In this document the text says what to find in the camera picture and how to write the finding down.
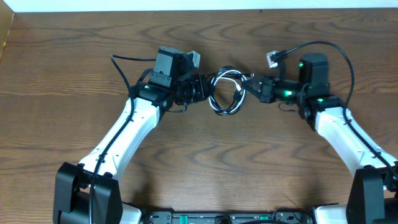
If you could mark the cardboard side panel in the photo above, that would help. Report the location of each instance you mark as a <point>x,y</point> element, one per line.
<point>6,19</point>

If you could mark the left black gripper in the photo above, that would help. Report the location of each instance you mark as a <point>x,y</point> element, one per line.
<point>203,90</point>

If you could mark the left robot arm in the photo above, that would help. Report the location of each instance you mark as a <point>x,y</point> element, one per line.
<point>89,192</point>

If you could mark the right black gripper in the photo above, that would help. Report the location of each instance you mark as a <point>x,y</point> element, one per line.
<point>266,90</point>

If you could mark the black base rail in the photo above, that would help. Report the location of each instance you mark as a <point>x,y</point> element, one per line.
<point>281,215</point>

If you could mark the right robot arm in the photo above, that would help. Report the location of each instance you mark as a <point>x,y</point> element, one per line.
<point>374,171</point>

